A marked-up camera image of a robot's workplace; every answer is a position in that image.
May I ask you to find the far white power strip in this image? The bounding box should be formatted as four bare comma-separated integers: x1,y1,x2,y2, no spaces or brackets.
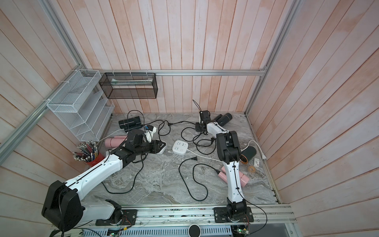
172,140,189,156

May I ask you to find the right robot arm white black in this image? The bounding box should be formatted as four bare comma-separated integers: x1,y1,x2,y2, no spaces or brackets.
199,110,248,221

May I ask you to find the white dryer black cord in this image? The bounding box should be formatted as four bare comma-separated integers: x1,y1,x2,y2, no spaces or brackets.
101,153,146,195

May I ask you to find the pink dryer black cord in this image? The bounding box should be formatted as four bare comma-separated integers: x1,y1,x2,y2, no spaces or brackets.
177,156,221,202

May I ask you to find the white power strip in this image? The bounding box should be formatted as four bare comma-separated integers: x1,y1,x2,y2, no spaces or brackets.
172,140,189,156
157,146,167,155

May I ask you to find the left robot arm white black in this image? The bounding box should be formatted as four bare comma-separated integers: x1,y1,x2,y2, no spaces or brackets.
41,129,166,232

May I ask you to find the pink folded hair dryer right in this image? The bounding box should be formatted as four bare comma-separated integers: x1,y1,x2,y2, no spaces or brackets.
218,166,250,188

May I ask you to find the black mesh wall basket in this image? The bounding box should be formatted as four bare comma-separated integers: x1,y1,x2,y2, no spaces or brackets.
99,72,158,99

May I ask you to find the near white power strip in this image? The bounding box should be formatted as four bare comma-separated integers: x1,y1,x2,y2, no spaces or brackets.
157,146,167,155

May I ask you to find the black folded hair dryer left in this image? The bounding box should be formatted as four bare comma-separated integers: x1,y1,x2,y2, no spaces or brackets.
118,116,142,132

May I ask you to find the dark green folded hair dryer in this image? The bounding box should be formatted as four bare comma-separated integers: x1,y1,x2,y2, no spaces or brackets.
213,113,233,127

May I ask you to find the black round sensor puck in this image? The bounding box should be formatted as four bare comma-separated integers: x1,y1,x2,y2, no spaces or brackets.
188,224,201,237

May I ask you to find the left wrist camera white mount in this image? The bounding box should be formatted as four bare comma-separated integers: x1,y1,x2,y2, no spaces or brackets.
144,125,157,143

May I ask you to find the dark green hair dryer copper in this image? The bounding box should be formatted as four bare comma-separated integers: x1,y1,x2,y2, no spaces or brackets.
240,146,257,164

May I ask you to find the pink hair dryer left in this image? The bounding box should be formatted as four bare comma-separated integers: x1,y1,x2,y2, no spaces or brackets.
105,136,127,149

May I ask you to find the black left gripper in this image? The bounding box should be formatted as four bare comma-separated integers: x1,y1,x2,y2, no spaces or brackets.
135,140,167,156

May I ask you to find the white wire shelf rack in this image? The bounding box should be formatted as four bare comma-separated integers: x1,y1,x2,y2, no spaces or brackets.
47,70,114,142

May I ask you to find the black plug cord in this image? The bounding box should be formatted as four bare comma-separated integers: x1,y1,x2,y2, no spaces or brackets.
147,119,197,137

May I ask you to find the white power strip cable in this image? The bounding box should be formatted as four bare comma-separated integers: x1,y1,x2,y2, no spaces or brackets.
186,139,267,164

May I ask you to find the red cup of pencils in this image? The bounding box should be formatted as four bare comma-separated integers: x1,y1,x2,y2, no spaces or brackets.
73,141,105,167

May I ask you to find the copper dryer black cord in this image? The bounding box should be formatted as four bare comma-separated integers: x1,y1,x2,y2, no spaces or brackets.
180,126,217,156

